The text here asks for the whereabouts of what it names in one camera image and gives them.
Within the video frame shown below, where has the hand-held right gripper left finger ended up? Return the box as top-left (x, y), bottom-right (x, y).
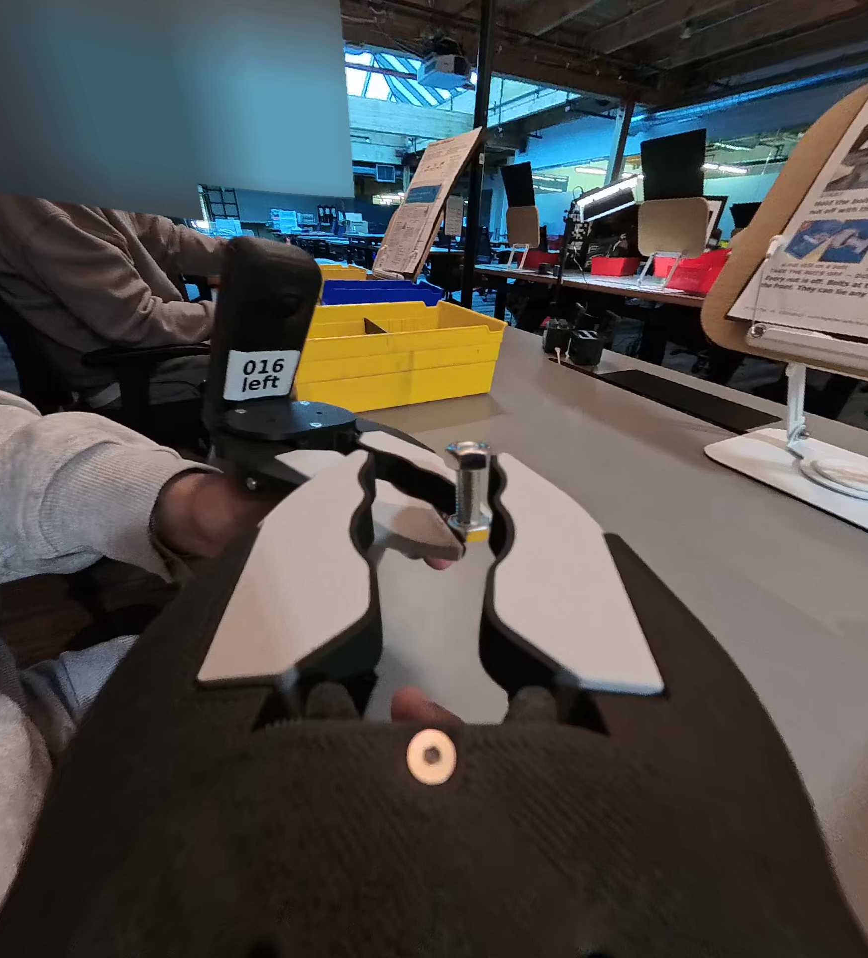
top-left (196, 450), bottom-right (384, 687)

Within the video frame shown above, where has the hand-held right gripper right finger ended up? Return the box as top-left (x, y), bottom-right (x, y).
top-left (480, 451), bottom-right (665, 693)

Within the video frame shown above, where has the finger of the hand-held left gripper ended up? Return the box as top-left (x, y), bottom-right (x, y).
top-left (359, 430), bottom-right (468, 564)
top-left (275, 448), bottom-right (366, 483)

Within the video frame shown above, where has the steel bolt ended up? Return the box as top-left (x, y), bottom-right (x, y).
top-left (445, 466), bottom-right (493, 545)

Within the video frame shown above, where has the person's left forearm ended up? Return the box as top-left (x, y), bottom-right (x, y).
top-left (0, 374), bottom-right (214, 588)

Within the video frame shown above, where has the grey desk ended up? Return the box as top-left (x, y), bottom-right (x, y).
top-left (359, 325), bottom-right (868, 958)

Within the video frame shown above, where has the black flat desk panel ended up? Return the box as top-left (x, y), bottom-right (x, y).
top-left (560, 359), bottom-right (779, 435)

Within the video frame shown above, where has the office desk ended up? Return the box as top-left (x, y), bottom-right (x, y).
top-left (475, 263), bottom-right (704, 360)

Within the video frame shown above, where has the desk light bar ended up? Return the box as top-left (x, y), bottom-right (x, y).
top-left (554, 174), bottom-right (641, 300)

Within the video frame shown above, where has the person's left hand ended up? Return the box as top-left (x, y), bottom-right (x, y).
top-left (151, 470), bottom-right (459, 571)

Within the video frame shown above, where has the person's right hand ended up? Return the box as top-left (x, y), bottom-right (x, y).
top-left (391, 687), bottom-right (463, 725)

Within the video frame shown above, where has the blue plastic bin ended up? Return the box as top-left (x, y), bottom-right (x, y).
top-left (320, 279), bottom-right (444, 308)

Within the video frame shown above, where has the black office chair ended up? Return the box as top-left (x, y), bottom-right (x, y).
top-left (0, 202), bottom-right (214, 450)

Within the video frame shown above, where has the cardboard document stand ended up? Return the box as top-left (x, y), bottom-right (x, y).
top-left (373, 127), bottom-right (485, 284)

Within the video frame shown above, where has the white document stand with board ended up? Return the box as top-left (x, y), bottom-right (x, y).
top-left (701, 78), bottom-right (868, 552)

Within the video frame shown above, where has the black pillar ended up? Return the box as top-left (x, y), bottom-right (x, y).
top-left (460, 0), bottom-right (496, 309)

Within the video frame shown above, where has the tan board stand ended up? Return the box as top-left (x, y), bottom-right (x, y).
top-left (638, 129), bottom-right (710, 289)
top-left (500, 161), bottom-right (541, 269)

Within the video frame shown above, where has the ceiling projector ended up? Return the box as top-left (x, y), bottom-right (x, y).
top-left (417, 51), bottom-right (474, 91)

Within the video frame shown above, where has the printed instruction sheet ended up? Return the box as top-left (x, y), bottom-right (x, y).
top-left (726, 30), bottom-right (868, 349)

